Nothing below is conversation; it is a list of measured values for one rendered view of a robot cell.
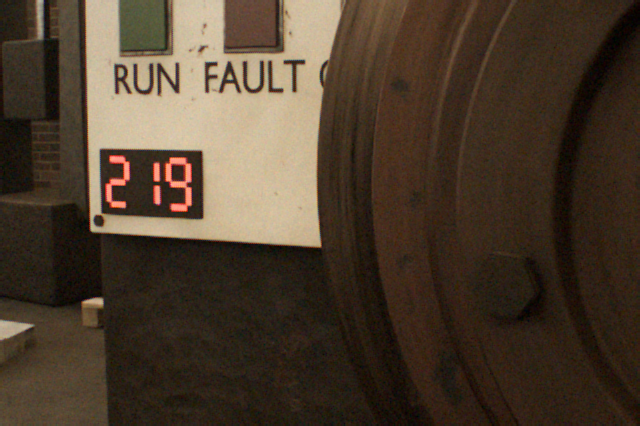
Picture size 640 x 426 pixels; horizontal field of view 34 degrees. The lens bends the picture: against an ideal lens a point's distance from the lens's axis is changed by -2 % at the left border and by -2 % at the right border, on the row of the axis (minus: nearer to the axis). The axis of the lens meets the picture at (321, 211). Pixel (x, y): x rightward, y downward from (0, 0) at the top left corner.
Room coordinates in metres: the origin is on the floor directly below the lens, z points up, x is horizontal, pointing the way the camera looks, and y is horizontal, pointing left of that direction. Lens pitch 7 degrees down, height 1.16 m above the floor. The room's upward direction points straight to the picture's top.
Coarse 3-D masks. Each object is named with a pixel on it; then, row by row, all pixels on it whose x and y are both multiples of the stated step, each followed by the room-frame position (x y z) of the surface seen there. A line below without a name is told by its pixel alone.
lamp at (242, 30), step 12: (228, 0) 0.66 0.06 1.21; (240, 0) 0.66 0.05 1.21; (252, 0) 0.65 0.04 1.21; (264, 0) 0.65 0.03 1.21; (276, 0) 0.65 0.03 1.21; (228, 12) 0.66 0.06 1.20; (240, 12) 0.66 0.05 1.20; (252, 12) 0.65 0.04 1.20; (264, 12) 0.65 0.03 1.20; (276, 12) 0.65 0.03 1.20; (228, 24) 0.66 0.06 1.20; (240, 24) 0.66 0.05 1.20; (252, 24) 0.65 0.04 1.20; (264, 24) 0.65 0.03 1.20; (276, 24) 0.65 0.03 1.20; (228, 36) 0.66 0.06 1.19; (240, 36) 0.66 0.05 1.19; (252, 36) 0.65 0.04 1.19; (264, 36) 0.65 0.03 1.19; (276, 36) 0.65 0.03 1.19; (228, 48) 0.66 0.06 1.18
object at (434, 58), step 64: (448, 0) 0.45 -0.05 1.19; (448, 64) 0.43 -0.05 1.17; (384, 128) 0.46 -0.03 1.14; (448, 128) 0.43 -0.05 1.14; (384, 192) 0.46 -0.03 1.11; (448, 192) 0.43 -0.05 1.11; (384, 256) 0.46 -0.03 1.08; (448, 256) 0.43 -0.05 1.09; (448, 320) 0.43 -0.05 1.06; (448, 384) 0.45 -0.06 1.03
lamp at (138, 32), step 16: (128, 0) 0.69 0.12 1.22; (144, 0) 0.69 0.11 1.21; (160, 0) 0.68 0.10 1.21; (128, 16) 0.69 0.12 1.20; (144, 16) 0.69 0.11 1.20; (160, 16) 0.68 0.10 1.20; (128, 32) 0.69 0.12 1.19; (144, 32) 0.69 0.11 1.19; (160, 32) 0.68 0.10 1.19; (128, 48) 0.69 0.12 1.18; (144, 48) 0.69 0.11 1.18; (160, 48) 0.68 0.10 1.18
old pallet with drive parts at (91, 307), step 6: (90, 300) 5.11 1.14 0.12; (96, 300) 5.11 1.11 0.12; (102, 300) 5.10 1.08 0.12; (84, 306) 5.05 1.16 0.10; (90, 306) 5.04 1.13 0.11; (96, 306) 5.02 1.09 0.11; (102, 306) 5.01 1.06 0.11; (84, 312) 5.05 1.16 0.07; (90, 312) 5.04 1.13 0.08; (96, 312) 5.03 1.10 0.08; (102, 312) 5.07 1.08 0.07; (84, 318) 5.05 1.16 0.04; (90, 318) 5.04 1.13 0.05; (96, 318) 5.03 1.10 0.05; (102, 318) 5.06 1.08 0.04; (84, 324) 5.05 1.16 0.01; (90, 324) 5.04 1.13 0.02; (96, 324) 5.03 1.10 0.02; (102, 324) 5.06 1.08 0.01
